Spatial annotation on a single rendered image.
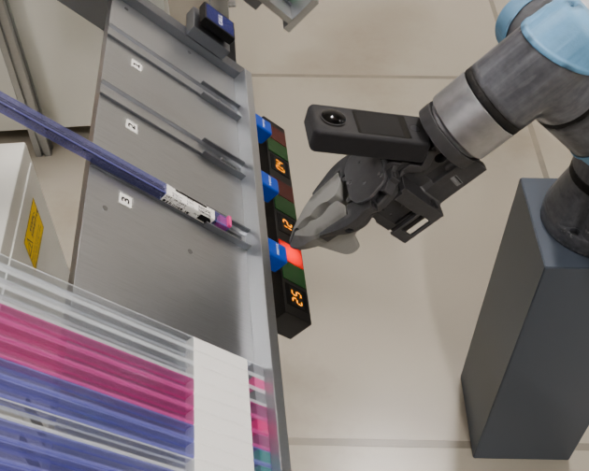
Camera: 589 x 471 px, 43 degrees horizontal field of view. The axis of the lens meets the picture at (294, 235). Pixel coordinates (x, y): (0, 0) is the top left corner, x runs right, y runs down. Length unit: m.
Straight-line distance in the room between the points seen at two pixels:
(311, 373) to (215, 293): 0.85
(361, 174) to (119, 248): 0.25
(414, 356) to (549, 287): 0.57
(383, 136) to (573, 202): 0.42
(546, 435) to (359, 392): 0.36
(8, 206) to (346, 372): 0.80
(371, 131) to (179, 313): 0.24
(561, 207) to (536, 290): 0.12
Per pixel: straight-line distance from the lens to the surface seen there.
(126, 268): 0.66
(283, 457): 0.64
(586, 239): 1.07
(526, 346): 1.19
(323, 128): 0.68
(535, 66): 0.68
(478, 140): 0.70
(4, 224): 1.02
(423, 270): 1.74
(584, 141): 0.75
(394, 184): 0.72
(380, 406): 1.52
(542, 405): 1.35
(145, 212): 0.71
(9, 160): 1.11
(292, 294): 0.82
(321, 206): 0.78
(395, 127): 0.71
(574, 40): 0.67
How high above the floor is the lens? 1.30
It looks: 47 degrees down
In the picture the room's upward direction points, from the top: straight up
